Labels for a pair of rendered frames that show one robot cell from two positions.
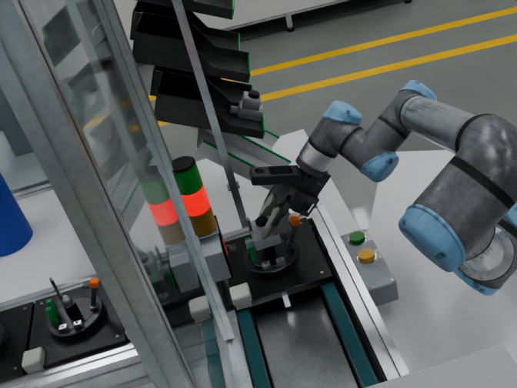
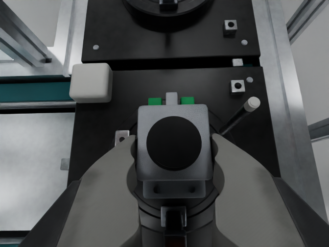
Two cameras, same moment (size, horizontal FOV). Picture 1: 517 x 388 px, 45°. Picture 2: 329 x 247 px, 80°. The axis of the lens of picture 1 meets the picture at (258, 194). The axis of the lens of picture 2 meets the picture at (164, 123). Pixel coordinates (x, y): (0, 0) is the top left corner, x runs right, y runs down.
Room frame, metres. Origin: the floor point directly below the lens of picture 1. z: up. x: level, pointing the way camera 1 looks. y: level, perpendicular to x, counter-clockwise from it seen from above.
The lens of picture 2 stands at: (1.18, -0.01, 1.20)
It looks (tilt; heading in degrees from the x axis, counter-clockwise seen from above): 74 degrees down; 99
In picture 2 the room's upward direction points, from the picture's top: 7 degrees counter-clockwise
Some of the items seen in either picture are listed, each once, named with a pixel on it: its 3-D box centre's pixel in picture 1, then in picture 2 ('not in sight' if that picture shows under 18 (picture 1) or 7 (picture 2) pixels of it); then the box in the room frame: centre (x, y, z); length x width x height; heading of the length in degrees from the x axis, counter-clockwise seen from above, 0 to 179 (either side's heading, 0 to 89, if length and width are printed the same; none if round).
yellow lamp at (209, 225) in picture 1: (201, 218); not in sight; (0.98, 0.12, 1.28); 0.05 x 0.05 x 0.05
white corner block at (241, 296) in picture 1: (241, 296); (94, 86); (1.08, 0.10, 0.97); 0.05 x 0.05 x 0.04; 2
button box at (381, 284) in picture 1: (368, 265); not in sight; (1.10, -0.21, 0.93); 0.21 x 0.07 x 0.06; 2
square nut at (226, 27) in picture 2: not in sight; (229, 27); (1.25, 0.19, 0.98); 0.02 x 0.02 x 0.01; 2
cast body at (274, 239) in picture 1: (260, 232); (173, 136); (1.18, 0.02, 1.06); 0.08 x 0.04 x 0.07; 92
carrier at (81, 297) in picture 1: (70, 307); not in sight; (1.16, 0.51, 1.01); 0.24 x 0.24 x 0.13; 2
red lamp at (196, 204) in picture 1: (194, 198); not in sight; (0.98, 0.12, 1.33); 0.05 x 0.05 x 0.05
